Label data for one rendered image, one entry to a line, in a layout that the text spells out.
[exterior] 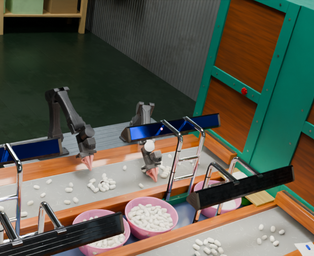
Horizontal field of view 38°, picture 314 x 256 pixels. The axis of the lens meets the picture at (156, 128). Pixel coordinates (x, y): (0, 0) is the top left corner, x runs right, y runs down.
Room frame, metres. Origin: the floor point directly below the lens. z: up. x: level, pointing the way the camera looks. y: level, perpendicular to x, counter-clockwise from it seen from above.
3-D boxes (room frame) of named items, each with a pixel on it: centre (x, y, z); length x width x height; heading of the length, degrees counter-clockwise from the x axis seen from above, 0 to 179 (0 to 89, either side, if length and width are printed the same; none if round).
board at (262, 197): (2.20, -0.57, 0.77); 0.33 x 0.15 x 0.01; 39
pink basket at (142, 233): (1.78, -0.06, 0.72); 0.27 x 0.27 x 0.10
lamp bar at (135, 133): (2.17, -0.09, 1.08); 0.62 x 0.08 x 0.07; 129
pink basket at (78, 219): (1.60, 0.16, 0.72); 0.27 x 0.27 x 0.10
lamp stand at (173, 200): (2.10, -0.14, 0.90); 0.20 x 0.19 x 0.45; 129
